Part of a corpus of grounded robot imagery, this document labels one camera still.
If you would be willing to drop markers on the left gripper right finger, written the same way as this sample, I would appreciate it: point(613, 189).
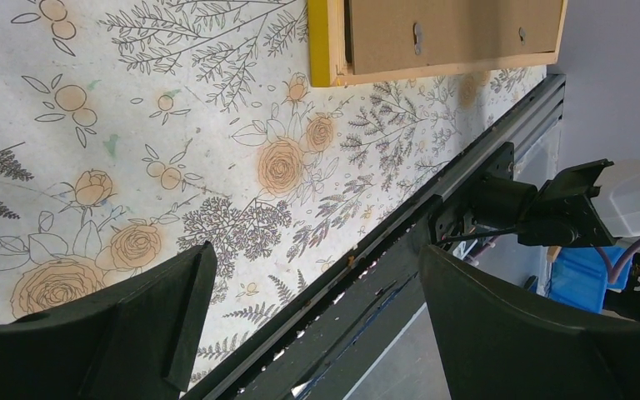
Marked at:
point(497, 340)

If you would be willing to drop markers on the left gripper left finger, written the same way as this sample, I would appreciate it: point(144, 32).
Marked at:
point(137, 339)

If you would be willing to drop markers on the yellow wooden picture frame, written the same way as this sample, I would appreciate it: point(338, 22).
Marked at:
point(328, 52)

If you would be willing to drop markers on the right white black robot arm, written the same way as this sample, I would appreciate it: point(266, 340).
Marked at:
point(589, 205)

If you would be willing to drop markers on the blue plastic bin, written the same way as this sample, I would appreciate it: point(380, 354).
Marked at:
point(579, 279)

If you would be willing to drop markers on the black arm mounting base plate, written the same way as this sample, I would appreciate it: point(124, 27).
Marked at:
point(294, 352)

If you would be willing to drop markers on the aluminium rail front frame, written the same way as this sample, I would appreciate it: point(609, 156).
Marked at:
point(525, 125)

